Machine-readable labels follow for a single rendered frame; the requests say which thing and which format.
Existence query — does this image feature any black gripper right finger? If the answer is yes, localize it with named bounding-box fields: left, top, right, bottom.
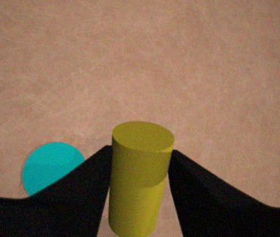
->
left=168, top=149, right=280, bottom=237

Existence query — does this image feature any yellow cylinder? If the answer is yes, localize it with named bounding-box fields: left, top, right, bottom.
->
left=108, top=121, right=174, bottom=237

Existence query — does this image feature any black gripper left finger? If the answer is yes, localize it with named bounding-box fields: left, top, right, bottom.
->
left=0, top=145, right=112, bottom=237

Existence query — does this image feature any cyan circle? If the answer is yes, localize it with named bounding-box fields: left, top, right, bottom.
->
left=23, top=142, right=85, bottom=195

